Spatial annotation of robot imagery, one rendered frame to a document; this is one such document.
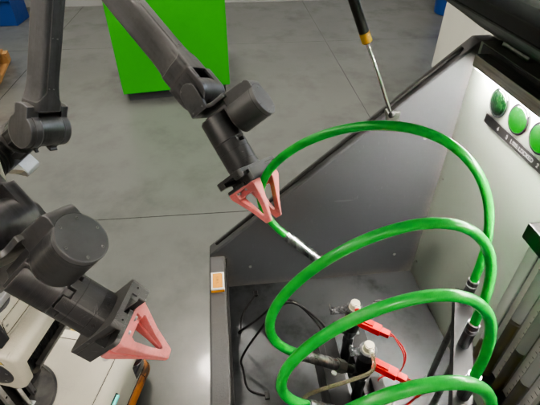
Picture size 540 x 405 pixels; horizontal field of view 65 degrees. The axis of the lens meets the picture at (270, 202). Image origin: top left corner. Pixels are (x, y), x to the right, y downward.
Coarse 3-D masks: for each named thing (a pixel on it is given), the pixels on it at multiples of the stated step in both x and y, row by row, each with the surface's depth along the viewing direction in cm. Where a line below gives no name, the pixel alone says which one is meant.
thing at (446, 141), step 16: (336, 128) 61; (352, 128) 60; (368, 128) 59; (384, 128) 59; (400, 128) 58; (416, 128) 58; (304, 144) 64; (448, 144) 57; (272, 160) 68; (464, 160) 58; (480, 176) 59; (480, 192) 61; (272, 224) 76; (480, 256) 68; (480, 272) 69
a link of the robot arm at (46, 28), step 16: (32, 0) 84; (48, 0) 83; (64, 0) 86; (32, 16) 85; (48, 16) 84; (32, 32) 86; (48, 32) 86; (32, 48) 87; (48, 48) 87; (32, 64) 88; (48, 64) 88; (32, 80) 89; (48, 80) 89; (32, 96) 90; (48, 96) 91; (16, 112) 90; (32, 112) 90; (64, 112) 97; (16, 128) 91; (32, 128) 89; (16, 144) 92; (32, 144) 91
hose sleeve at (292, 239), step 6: (288, 234) 77; (288, 240) 77; (294, 240) 77; (300, 240) 78; (294, 246) 78; (300, 246) 78; (306, 246) 78; (306, 252) 78; (312, 252) 78; (312, 258) 78
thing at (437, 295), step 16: (448, 288) 46; (384, 304) 45; (400, 304) 45; (416, 304) 45; (480, 304) 47; (352, 320) 46; (496, 320) 50; (320, 336) 48; (496, 336) 51; (304, 352) 49; (480, 352) 55; (288, 368) 51; (480, 368) 56; (288, 400) 55; (304, 400) 58; (464, 400) 61
